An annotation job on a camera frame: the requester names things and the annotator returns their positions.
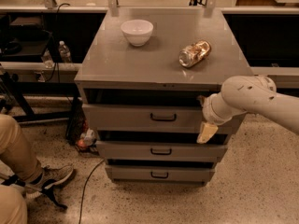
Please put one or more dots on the clear plastic water bottle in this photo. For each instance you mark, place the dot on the clear plastic water bottle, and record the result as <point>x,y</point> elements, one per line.
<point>65,54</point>

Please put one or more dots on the grey bottom drawer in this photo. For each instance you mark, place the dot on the grey bottom drawer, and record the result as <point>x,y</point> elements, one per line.
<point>190,175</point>

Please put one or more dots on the grey top drawer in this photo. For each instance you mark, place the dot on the grey top drawer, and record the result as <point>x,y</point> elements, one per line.
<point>144,118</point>

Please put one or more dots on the black chair base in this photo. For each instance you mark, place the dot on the black chair base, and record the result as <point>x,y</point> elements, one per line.
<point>13,179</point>

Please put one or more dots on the grey sneaker shoe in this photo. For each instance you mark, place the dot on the grey sneaker shoe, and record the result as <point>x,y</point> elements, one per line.
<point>49,178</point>

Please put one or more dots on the crushed golden can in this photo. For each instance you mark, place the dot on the crushed golden can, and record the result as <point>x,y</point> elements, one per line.
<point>194,53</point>

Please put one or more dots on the black wire basket with items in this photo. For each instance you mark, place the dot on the black wire basket with items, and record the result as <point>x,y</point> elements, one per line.
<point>76,128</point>

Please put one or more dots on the black table frame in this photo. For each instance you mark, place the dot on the black table frame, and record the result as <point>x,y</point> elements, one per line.
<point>10,88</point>

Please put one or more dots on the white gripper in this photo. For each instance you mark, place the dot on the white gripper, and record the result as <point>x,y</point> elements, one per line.
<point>209,112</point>

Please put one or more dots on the person's beige trouser leg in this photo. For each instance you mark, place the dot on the person's beige trouser leg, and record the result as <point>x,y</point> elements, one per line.
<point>16,152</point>

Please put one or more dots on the white ceramic bowl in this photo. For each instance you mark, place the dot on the white ceramic bowl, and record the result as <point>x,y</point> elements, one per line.
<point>137,32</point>

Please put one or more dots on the grey drawer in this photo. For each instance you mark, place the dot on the grey drawer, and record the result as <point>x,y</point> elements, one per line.
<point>190,175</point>
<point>144,118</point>
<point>148,151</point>

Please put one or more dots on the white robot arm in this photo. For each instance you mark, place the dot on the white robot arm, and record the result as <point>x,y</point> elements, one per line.
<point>243,94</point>

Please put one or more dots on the grey metal drawer cabinet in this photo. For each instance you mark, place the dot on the grey metal drawer cabinet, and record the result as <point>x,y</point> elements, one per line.
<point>114,72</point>

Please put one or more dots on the grey middle drawer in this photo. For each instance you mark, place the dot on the grey middle drawer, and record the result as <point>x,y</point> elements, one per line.
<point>148,151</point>

